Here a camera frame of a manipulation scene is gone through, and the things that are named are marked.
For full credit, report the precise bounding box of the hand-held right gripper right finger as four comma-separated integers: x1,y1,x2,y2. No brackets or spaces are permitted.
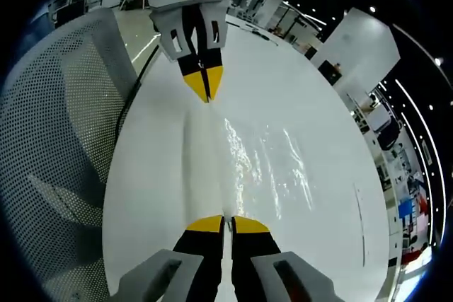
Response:
231,214,345,302

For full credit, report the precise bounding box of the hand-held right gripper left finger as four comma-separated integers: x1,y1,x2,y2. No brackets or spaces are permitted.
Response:
116,214,226,302

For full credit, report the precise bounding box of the large clear food packaging bag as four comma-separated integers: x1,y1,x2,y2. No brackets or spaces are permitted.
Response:
181,98,318,223

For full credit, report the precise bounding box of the white counter desk row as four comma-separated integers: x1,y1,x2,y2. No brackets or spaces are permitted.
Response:
374,146,431,281

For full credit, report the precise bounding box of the grey mesh chair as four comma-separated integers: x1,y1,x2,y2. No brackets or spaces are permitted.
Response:
0,8,139,302

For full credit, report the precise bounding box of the white square pillar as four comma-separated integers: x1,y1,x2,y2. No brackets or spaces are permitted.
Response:
319,6,401,88

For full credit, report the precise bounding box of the black cable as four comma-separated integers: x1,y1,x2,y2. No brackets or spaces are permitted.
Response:
243,21,281,47

